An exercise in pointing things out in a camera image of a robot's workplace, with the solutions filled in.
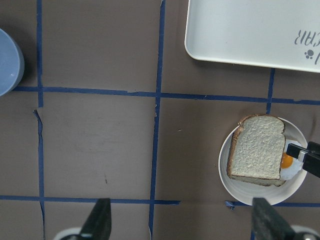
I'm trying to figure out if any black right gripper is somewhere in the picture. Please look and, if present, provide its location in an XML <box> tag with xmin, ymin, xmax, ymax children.
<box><xmin>286</xmin><ymin>141</ymin><xmax>320</xmax><ymax>178</ymax></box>

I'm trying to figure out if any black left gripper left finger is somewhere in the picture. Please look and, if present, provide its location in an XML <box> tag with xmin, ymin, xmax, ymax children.
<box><xmin>79</xmin><ymin>198</ymin><xmax>112</xmax><ymax>240</ymax></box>

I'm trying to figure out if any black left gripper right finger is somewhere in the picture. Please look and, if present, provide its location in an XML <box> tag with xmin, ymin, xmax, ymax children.
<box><xmin>251</xmin><ymin>197</ymin><xmax>295</xmax><ymax>240</ymax></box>

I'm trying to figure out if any bread slice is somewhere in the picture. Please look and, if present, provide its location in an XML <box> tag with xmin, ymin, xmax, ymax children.
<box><xmin>229</xmin><ymin>175</ymin><xmax>286</xmax><ymax>187</ymax></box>
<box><xmin>226</xmin><ymin>114</ymin><xmax>286</xmax><ymax>180</ymax></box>

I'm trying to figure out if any bread slice on plate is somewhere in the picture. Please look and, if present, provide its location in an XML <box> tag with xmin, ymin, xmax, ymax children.
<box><xmin>229</xmin><ymin>175</ymin><xmax>286</xmax><ymax>187</ymax></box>

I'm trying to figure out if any cream round plate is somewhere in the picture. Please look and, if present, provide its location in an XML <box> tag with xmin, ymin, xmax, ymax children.
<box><xmin>218</xmin><ymin>117</ymin><xmax>307</xmax><ymax>205</ymax></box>

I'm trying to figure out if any fried egg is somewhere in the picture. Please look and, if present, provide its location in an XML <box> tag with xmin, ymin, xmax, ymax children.
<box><xmin>280</xmin><ymin>139</ymin><xmax>303</xmax><ymax>181</ymax></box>

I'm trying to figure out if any cream bear serving tray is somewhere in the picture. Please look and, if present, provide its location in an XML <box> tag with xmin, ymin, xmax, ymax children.
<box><xmin>184</xmin><ymin>0</ymin><xmax>320</xmax><ymax>73</ymax></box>

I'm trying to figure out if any blue bowl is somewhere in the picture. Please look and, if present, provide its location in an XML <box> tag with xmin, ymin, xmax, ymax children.
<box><xmin>0</xmin><ymin>29</ymin><xmax>25</xmax><ymax>96</ymax></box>

